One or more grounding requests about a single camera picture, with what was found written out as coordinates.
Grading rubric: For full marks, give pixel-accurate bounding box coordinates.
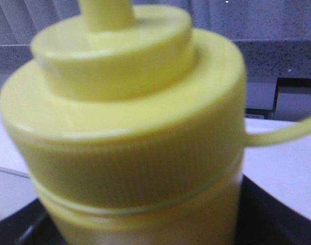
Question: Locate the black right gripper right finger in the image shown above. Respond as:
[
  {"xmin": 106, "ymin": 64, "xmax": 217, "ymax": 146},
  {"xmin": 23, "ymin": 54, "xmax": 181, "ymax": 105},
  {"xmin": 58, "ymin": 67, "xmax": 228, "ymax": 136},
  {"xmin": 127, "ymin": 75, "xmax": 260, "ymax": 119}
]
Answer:
[{"xmin": 234, "ymin": 176, "xmax": 311, "ymax": 244}]

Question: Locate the silver electronic kitchen scale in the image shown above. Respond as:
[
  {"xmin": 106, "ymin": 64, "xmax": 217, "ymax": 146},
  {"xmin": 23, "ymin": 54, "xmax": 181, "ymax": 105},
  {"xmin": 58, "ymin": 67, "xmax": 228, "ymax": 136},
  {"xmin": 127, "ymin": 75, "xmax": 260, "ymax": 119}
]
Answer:
[{"xmin": 0, "ymin": 167, "xmax": 37, "ymax": 221}]

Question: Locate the yellow squeeze bottle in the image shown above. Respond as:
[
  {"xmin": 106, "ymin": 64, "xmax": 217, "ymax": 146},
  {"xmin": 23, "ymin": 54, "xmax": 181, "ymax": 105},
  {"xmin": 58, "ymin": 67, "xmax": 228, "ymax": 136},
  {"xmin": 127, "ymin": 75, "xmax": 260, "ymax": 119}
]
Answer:
[{"xmin": 0, "ymin": 1, "xmax": 311, "ymax": 244}]

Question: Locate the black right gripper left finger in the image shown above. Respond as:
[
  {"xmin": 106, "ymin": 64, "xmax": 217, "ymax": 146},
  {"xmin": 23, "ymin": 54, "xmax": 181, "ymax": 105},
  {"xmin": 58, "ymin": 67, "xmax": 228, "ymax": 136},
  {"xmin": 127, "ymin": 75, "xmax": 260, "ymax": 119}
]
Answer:
[{"xmin": 0, "ymin": 199, "xmax": 66, "ymax": 244}]

